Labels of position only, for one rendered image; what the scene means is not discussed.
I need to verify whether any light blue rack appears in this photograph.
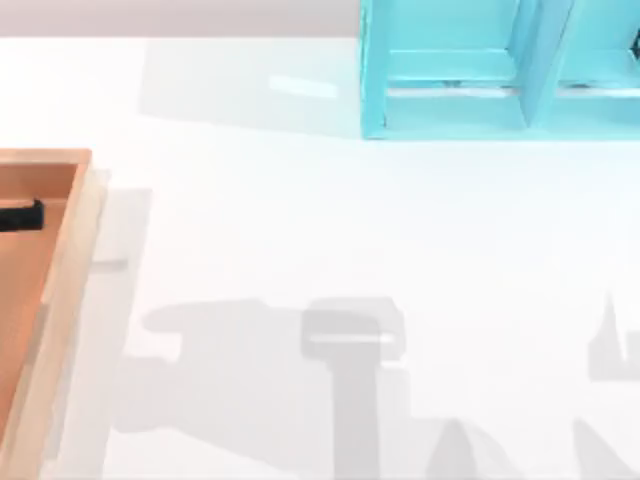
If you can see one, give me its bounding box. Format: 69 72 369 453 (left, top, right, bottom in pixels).
357 0 640 142

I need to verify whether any shallow salmon-coloured box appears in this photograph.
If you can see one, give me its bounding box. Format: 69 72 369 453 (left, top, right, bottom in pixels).
0 148 112 480

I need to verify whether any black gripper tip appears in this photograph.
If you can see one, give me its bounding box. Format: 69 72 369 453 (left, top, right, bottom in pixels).
0 198 45 233

